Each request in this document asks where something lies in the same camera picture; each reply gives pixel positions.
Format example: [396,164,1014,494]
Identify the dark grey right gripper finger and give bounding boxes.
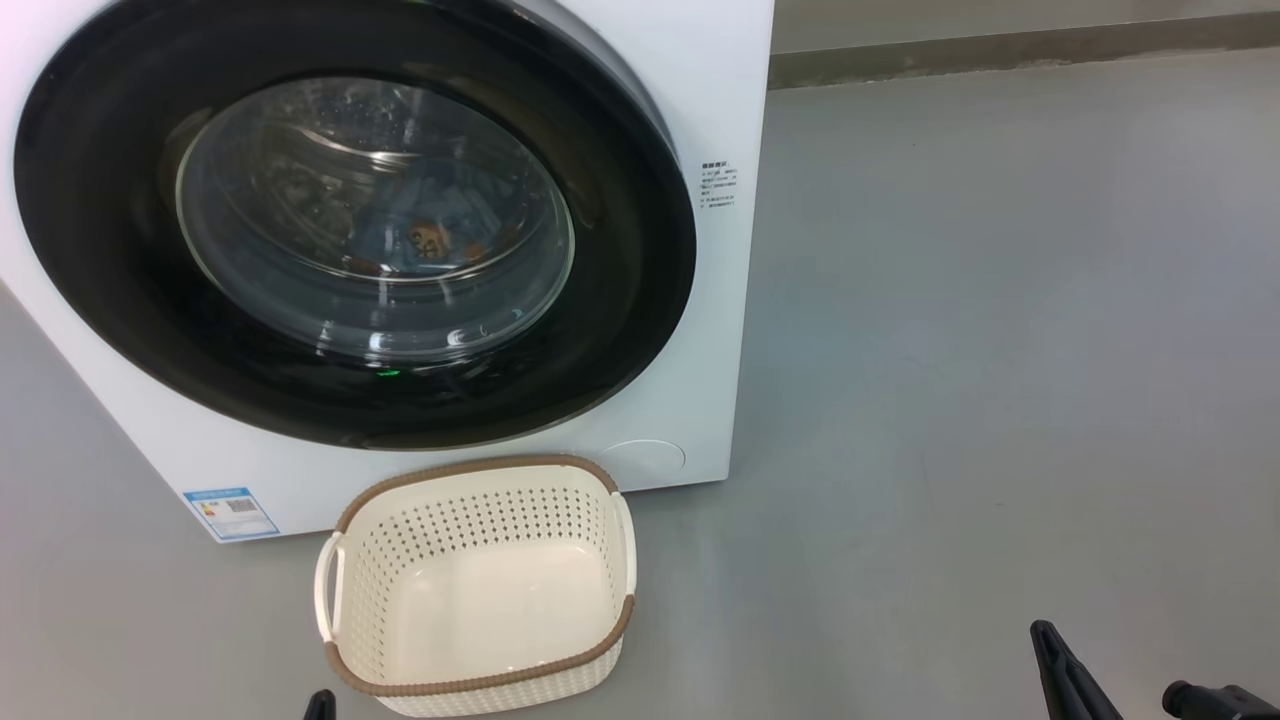
[1030,620,1123,720]

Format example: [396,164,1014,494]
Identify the blue sloth print garment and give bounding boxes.
[350,180,501,276]

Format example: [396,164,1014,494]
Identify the black round glass washer door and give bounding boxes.
[14,0,698,451]

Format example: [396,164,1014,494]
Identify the white front-load washing machine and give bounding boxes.
[0,0,776,544]

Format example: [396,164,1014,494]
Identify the cream perforated laundry basket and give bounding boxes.
[314,455,638,718]

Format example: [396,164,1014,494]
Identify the blue energy label sticker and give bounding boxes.
[183,487,281,542]

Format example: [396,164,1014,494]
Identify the grey brown baseboard strip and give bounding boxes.
[768,12,1280,91]

